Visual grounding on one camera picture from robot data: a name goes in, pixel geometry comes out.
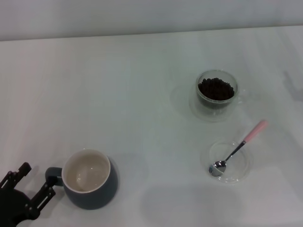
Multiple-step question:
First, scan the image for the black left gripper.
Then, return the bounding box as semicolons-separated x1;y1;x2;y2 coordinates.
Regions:
0;162;57;227

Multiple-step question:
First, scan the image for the dark blue ceramic mug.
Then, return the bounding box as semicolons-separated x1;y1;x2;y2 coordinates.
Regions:
45;148;119;210

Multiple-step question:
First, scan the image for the pink handled metal spoon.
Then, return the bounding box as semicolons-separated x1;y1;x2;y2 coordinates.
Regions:
208;120;269;177

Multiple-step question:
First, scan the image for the coffee beans pile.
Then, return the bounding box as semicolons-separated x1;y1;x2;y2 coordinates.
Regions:
197;77;235;101

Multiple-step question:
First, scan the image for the clear glass cup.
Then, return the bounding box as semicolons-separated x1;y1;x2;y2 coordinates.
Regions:
195;69;244;107

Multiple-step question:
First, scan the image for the clear glass saucer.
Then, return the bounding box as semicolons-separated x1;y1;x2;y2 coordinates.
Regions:
188;85;240;122

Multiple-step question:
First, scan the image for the clear glass dish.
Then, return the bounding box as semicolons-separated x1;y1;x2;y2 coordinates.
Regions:
200;139;252;185

